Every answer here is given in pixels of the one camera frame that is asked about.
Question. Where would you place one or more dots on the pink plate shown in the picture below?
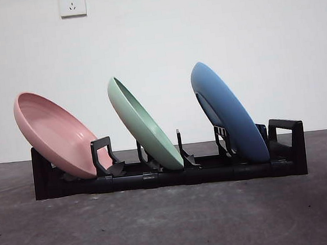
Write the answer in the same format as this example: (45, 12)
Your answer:
(56, 133)

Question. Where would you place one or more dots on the white wall socket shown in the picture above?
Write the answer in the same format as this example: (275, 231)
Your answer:
(72, 4)

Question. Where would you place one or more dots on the green plate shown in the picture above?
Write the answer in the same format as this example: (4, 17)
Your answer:
(140, 122)

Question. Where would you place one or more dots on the black plastic plate rack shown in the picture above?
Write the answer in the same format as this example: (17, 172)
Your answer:
(187, 178)

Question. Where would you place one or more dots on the blue plate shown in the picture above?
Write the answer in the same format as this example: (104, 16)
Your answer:
(233, 115)

